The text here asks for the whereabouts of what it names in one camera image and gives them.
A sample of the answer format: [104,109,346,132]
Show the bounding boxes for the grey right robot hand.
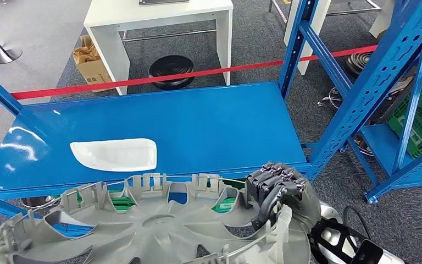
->
[245,162,321,234]

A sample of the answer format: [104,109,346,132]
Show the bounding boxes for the grey plastic hubcap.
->
[0,173,312,264]

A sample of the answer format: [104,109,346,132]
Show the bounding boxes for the blue metal shelf rack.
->
[0,0,422,238]
[347,51,422,205]

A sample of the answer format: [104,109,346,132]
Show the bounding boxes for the white plastic cover part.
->
[69,137,158,173]

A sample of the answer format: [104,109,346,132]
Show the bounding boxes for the black round stool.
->
[343,52,374,79]
[148,54,195,91]

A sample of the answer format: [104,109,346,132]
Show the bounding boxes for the red barrier tape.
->
[0,32,422,106]

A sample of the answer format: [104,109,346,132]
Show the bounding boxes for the white table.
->
[84,0,234,96]

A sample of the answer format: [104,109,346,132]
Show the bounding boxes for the dark flat device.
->
[139,0,190,6]

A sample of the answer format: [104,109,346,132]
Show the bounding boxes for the open cardboard box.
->
[73,35,113,94]

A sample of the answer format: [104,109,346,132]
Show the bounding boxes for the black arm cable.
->
[343,206,373,241]

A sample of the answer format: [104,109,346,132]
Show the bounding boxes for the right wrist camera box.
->
[307,218,386,264]

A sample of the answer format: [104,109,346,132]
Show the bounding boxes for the steel stanchion post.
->
[0,19,23,65]

